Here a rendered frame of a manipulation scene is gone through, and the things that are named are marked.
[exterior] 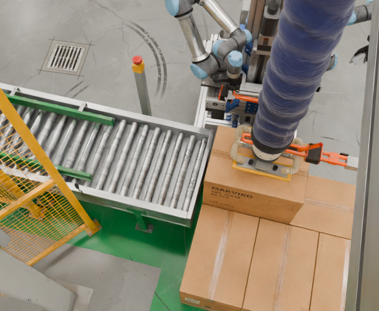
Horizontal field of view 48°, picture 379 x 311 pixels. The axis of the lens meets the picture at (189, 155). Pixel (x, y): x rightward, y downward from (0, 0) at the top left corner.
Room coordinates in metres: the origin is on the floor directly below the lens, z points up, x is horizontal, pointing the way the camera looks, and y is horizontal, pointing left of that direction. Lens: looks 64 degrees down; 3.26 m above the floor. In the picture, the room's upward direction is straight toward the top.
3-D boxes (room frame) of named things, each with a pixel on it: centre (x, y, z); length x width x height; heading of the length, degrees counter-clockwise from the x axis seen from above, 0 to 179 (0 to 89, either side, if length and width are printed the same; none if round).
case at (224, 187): (1.10, -0.43, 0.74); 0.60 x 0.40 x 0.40; 75
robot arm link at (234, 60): (1.44, -0.24, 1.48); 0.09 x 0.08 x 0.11; 37
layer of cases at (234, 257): (0.73, -0.64, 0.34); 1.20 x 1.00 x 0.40; 75
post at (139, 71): (1.83, 0.34, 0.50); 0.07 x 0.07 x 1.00; 75
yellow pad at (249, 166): (1.01, -0.42, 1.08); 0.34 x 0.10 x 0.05; 74
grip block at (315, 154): (1.04, -0.68, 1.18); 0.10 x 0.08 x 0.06; 164
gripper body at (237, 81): (1.43, -0.25, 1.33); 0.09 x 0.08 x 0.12; 75
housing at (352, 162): (0.98, -0.89, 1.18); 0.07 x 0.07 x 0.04; 74
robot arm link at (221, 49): (1.52, -0.20, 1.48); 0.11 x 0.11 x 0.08; 37
